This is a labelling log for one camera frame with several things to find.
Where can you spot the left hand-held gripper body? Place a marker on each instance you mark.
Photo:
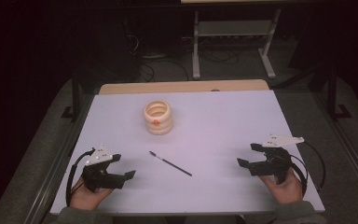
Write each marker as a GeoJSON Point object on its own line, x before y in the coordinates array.
{"type": "Point", "coordinates": [98, 179]}

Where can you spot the person's left hand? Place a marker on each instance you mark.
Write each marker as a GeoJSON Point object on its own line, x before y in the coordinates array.
{"type": "Point", "coordinates": [87, 199]}

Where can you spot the wooden table board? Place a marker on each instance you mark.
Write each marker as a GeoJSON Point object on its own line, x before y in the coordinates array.
{"type": "Point", "coordinates": [183, 86]}

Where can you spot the black metal stand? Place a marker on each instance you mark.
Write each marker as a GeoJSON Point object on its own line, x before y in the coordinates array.
{"type": "Point", "coordinates": [75, 99]}
{"type": "Point", "coordinates": [332, 93]}

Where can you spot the person's right hand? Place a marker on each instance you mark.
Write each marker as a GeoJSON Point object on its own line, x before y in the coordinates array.
{"type": "Point", "coordinates": [287, 191]}

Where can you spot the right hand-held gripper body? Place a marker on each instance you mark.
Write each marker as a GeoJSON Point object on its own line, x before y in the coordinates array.
{"type": "Point", "coordinates": [276, 163]}

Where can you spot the black pen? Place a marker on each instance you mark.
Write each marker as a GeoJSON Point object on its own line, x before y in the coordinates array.
{"type": "Point", "coordinates": [171, 164]}

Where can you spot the metal stand frame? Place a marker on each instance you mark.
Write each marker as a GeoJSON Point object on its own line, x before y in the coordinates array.
{"type": "Point", "coordinates": [233, 28]}

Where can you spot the cream ringed pen holder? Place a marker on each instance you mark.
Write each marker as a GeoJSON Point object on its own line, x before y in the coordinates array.
{"type": "Point", "coordinates": [158, 126]}

